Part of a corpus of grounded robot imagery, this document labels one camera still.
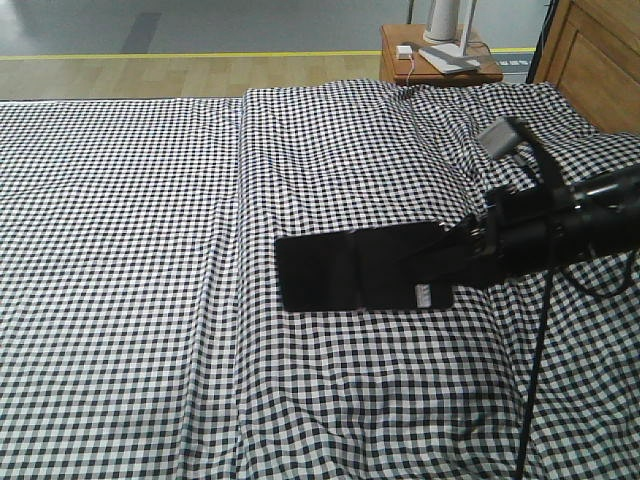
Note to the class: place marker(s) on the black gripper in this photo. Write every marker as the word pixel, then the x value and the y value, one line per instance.
pixel 515 238

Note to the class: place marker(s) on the black smartphone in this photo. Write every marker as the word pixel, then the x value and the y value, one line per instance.
pixel 366 269

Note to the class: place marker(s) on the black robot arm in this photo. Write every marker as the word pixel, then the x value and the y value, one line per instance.
pixel 591 219

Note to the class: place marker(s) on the black white checkered duvet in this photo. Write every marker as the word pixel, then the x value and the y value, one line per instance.
pixel 424 395

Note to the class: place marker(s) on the wooden nightstand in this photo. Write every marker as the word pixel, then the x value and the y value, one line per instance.
pixel 394 71

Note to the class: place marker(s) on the wooden headboard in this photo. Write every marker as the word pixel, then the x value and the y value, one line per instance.
pixel 591 56

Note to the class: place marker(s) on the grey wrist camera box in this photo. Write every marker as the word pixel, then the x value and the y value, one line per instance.
pixel 502 137

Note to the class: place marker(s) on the white charger with cable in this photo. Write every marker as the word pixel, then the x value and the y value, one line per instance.
pixel 406 53

